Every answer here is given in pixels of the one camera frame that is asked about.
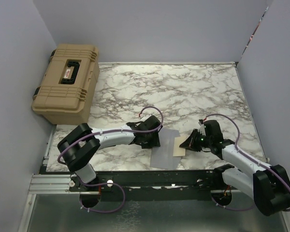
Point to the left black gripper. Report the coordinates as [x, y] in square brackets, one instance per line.
[154, 143]

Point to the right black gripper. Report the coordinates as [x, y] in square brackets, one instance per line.
[190, 143]

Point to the tan paper letter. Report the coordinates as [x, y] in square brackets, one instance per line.
[178, 151]

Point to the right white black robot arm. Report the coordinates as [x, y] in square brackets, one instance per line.
[268, 186]

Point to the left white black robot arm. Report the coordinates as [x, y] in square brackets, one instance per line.
[79, 146]

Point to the tan plastic tool case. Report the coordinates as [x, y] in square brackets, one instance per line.
[65, 94]

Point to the black metal base rail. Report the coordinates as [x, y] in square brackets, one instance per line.
[116, 186]

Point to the aluminium frame rail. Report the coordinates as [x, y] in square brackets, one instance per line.
[42, 184]

